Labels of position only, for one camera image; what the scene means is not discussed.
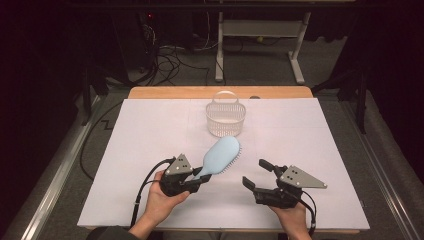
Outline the black floor cable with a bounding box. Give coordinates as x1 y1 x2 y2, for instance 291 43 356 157
79 100 125 182

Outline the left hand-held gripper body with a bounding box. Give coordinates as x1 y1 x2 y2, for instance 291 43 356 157
159 153 202 198

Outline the white table cover board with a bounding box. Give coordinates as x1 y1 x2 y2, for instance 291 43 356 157
76 97 371 231

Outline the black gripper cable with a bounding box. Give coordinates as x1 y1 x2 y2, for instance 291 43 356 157
130 157 177 229
292 190 318 236

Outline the silver metal floor rail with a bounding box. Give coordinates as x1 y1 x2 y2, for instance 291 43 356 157
339 99 424 240
19 95 102 240

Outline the black metal stand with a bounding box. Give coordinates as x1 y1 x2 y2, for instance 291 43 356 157
80 65 112 127
310 64 372 135

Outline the white plastic basket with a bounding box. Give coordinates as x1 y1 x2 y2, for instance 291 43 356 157
205 90 247 139

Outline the person's left hand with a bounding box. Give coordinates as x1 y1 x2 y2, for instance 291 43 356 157
142 169 191 230

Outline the white metal desk frame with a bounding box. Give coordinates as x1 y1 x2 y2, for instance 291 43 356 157
214 11 313 86

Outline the person's right hand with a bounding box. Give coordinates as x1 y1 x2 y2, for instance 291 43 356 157
269 202 312 235

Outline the light blue hairbrush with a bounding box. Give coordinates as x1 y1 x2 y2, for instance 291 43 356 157
191 135 244 183

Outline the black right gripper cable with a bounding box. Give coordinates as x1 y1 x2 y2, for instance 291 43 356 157
292 190 318 236

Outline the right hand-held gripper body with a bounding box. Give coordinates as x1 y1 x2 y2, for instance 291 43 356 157
253 165 328 210

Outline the tangle of black floor cables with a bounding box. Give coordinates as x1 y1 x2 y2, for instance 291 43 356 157
139 41 212 88

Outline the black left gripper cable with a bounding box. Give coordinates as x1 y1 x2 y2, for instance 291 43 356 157
130 157 177 229

